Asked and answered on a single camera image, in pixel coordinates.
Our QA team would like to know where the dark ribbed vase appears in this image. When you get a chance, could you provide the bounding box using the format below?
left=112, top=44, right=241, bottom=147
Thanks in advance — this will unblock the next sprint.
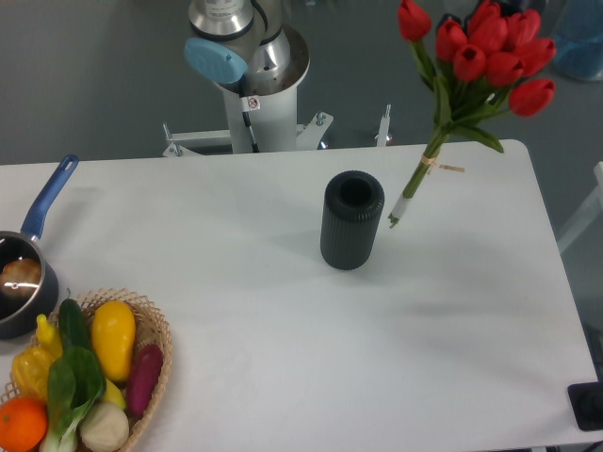
left=320, top=170, right=384, bottom=270

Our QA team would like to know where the white metal frame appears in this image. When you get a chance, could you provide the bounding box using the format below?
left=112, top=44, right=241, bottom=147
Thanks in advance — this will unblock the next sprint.
left=163, top=104, right=393, bottom=157

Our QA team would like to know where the brown bread in pan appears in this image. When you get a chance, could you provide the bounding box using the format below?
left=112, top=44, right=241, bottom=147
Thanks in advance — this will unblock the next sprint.
left=1, top=258, right=41, bottom=299

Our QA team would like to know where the yellow bell pepper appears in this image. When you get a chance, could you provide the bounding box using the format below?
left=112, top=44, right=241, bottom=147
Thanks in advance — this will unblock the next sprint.
left=11, top=346, right=55, bottom=403

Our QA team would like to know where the red tulip bouquet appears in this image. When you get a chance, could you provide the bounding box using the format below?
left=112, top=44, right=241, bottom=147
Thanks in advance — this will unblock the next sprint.
left=388, top=1, right=557, bottom=226

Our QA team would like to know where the blue water jug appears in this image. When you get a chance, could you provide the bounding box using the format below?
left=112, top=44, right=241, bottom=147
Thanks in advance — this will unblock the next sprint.
left=552, top=0, right=602, bottom=82

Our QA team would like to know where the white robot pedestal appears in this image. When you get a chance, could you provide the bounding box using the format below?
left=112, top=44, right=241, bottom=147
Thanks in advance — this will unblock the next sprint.
left=218, top=73, right=307, bottom=154

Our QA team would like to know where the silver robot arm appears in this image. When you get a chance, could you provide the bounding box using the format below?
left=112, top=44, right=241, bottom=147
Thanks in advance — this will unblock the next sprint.
left=184, top=0, right=310, bottom=97

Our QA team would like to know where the green cucumber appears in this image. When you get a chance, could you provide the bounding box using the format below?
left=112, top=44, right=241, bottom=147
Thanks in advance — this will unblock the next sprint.
left=58, top=298, right=93, bottom=351

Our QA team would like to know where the blue handled saucepan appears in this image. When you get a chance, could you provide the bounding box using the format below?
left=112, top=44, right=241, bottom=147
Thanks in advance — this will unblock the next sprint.
left=1, top=154, right=79, bottom=340

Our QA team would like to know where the black device at edge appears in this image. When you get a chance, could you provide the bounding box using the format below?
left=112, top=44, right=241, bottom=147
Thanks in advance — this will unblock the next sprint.
left=567, top=381, right=602, bottom=431

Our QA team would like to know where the beige garlic bulb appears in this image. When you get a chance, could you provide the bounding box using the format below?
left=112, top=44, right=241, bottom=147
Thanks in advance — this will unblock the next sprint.
left=80, top=402, right=129, bottom=452

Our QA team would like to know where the green bok choy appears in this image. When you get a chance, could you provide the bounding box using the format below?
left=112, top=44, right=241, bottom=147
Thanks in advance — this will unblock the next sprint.
left=41, top=347, right=106, bottom=451

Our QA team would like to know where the yellow lemon piece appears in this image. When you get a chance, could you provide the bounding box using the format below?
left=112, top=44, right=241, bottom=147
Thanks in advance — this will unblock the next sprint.
left=101, top=379, right=126, bottom=411

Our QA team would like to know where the purple eggplant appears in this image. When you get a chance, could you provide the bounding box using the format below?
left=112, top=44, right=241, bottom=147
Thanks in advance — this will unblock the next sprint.
left=126, top=344, right=163, bottom=417

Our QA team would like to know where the woven wicker basket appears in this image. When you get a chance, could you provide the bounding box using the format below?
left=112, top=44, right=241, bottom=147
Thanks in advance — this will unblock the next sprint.
left=1, top=289, right=172, bottom=451

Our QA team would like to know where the small yellow pepper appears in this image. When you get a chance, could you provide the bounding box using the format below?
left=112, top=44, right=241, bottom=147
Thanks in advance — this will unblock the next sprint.
left=36, top=315, right=63, bottom=359

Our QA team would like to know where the orange fruit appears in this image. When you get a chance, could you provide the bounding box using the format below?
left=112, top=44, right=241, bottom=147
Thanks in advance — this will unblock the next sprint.
left=1, top=396, right=48, bottom=452

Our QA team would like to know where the yellow squash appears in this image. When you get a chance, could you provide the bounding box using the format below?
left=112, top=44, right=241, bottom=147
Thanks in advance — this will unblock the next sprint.
left=90, top=299, right=136, bottom=383

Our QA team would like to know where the black cable on pedestal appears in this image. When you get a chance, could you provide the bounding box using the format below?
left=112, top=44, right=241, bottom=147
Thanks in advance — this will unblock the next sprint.
left=237, top=73, right=260, bottom=153

